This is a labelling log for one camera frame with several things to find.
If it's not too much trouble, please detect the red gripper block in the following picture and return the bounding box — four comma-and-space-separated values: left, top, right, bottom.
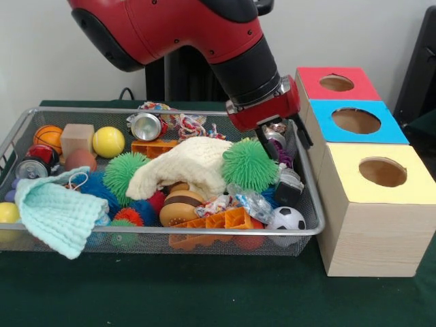
225, 93, 313, 162

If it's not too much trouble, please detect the cream yellow cloth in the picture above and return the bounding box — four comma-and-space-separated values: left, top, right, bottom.
126, 136, 234, 202

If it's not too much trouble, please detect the small silver tin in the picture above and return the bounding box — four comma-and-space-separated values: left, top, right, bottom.
128, 112, 165, 142

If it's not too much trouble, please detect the yellow ball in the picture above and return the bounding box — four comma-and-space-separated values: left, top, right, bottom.
92, 127, 127, 159

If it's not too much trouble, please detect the mint green cloth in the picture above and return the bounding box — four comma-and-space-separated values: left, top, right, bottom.
15, 168, 109, 262

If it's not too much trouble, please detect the wooden box with three holes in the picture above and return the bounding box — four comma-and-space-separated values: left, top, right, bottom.
290, 66, 436, 278

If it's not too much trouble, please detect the clear shallow bin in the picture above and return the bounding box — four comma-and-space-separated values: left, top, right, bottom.
0, 107, 326, 257

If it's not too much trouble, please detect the black and white soccer ball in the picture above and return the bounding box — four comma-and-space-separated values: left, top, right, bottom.
266, 206, 307, 236

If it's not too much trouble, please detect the colourful dotted cloth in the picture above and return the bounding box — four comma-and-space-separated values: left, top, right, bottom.
174, 114, 226, 141

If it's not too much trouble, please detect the orange plastic toy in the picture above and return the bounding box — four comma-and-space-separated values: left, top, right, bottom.
131, 139, 182, 159
168, 206, 255, 251

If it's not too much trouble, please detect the toy burger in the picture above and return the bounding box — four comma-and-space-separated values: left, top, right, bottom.
159, 183, 204, 228

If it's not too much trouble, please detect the black stand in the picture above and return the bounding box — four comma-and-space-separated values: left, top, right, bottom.
394, 5, 436, 137

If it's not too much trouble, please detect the small green spiky ball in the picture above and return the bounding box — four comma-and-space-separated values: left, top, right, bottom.
102, 151, 151, 207

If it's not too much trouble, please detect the dark green table cloth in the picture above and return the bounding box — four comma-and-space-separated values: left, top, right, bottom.
0, 100, 436, 327

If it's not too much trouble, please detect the pale wooden block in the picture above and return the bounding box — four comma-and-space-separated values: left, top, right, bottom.
61, 124, 95, 157

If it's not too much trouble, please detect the small orange basketball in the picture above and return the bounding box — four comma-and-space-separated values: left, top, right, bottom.
33, 125, 64, 153

